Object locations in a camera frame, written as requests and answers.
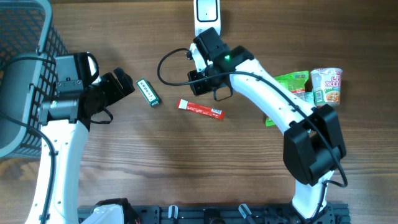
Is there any red snack packet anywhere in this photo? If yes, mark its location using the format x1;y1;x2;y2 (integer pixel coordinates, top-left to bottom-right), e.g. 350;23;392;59
177;99;224;120

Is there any small green box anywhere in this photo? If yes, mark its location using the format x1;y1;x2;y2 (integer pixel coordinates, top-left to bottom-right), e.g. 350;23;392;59
136;78;160;107

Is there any green snack bag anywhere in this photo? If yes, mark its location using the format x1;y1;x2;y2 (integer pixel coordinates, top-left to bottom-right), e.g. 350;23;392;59
264;70;310;128

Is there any cup noodles container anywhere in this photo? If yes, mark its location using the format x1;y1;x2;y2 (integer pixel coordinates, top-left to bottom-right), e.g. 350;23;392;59
310;68;343;107

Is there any teal wet wipes packet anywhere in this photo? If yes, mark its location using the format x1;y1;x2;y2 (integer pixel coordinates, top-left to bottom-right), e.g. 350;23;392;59
305;91;316;106

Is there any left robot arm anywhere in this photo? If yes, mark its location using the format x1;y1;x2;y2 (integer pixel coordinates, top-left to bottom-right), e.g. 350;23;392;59
26;52;134;223

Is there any white barcode scanner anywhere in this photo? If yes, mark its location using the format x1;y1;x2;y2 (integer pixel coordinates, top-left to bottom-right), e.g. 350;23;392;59
193;0;221;36

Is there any grey plastic shopping basket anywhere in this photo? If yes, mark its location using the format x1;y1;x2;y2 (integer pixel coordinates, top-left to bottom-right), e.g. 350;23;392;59
0;0;69;159

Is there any left camera cable black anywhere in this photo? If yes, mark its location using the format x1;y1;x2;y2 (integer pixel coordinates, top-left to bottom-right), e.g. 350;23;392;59
1;56;56;224

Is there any camera cable black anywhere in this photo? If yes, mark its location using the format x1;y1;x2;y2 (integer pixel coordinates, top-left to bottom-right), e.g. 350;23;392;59
1;56;56;224
157;47;348;218

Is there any right camera cable black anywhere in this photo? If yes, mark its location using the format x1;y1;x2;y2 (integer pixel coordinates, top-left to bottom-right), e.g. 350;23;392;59
157;47;348;218

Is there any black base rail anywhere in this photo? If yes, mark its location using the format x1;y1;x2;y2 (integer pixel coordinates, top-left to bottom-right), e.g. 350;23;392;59
77;203;352;224

